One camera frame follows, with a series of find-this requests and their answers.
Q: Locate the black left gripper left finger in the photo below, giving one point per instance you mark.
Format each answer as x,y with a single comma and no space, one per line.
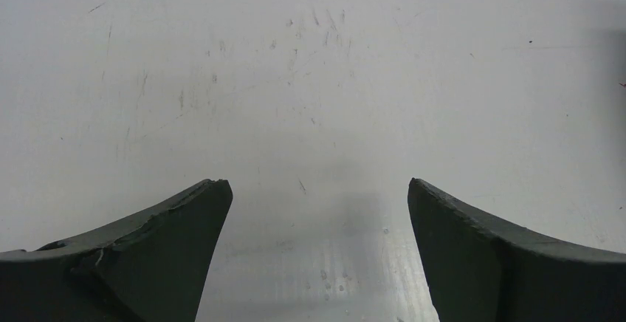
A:
149,266

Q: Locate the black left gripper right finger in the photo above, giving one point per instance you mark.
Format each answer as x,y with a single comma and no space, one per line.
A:
480,267

